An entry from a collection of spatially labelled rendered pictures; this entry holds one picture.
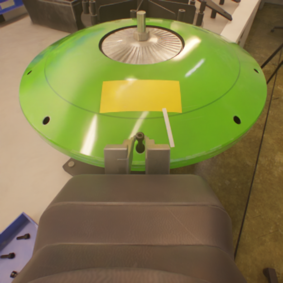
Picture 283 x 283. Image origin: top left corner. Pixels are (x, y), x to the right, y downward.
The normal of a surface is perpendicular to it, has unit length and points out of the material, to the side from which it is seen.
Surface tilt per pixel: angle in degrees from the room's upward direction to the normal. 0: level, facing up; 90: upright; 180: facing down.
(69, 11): 94
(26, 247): 0
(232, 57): 21
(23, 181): 0
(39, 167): 0
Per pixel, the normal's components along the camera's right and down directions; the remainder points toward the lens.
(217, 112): 0.20, -0.33
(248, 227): -0.01, -0.63
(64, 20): -0.47, 0.73
